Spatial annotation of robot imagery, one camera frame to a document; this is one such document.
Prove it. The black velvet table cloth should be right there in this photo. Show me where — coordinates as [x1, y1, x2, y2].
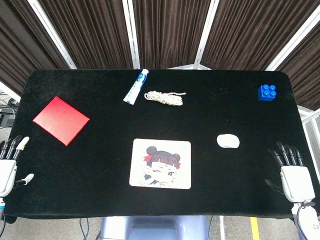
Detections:
[3, 68, 316, 221]

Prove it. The blue white toothpaste tube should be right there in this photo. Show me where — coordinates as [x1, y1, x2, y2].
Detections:
[122, 68, 149, 105]

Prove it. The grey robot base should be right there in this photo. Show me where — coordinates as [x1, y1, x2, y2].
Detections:
[95, 215, 212, 240]

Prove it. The red square booklet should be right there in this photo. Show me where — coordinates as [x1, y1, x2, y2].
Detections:
[32, 96, 91, 147]

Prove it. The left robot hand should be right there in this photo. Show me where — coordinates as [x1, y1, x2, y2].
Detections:
[0, 135, 35, 198]

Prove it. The brown curtain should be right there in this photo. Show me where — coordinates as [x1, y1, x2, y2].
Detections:
[0, 0, 320, 111]

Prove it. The cartoon girl mouse pad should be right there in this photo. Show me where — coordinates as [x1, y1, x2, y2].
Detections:
[128, 138, 192, 190]

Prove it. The blue toy building block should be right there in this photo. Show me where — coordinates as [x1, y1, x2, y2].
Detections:
[257, 84, 278, 102]

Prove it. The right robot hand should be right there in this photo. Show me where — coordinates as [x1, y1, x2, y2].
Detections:
[264, 140, 316, 203]

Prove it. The white computer mouse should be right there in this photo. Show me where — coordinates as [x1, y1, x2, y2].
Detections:
[216, 133, 241, 149]

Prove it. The blue floor cable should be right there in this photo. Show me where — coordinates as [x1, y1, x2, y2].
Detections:
[79, 217, 90, 238]

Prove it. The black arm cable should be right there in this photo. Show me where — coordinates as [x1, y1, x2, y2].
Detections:
[294, 202, 316, 240]

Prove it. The beige coiled rope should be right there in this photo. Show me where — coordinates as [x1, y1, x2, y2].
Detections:
[143, 90, 187, 106]

